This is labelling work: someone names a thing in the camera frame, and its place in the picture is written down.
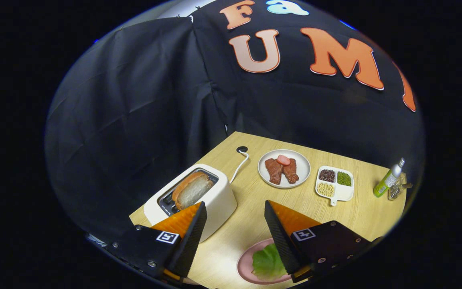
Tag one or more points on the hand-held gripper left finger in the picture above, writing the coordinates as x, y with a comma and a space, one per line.
189, 245

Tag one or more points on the pile of yellow soybeans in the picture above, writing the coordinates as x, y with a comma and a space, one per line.
325, 189

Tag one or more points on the green lettuce leaf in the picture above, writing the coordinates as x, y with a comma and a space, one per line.
267, 263

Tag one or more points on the pile of green beans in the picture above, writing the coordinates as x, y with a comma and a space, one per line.
344, 179

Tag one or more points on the white divided dish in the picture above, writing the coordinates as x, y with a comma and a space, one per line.
345, 192

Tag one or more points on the white toaster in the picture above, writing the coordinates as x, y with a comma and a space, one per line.
219, 200

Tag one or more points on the pink plate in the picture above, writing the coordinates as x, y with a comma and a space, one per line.
244, 263

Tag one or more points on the white round plate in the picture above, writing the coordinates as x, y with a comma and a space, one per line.
303, 168

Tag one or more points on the brown meat piece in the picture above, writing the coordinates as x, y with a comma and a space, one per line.
274, 171
291, 173

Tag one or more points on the pile of dark red beans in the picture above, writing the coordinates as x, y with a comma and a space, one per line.
327, 175

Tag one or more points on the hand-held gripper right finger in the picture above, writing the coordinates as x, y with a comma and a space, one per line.
281, 241

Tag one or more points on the red sausage slice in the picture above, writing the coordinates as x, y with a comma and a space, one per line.
283, 160

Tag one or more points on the toasted bread slice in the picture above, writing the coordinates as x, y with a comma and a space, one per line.
193, 190

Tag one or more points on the silver bottle with green label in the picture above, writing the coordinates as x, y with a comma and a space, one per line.
385, 182

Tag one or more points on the black backdrop cloth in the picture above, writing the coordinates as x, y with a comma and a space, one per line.
134, 120

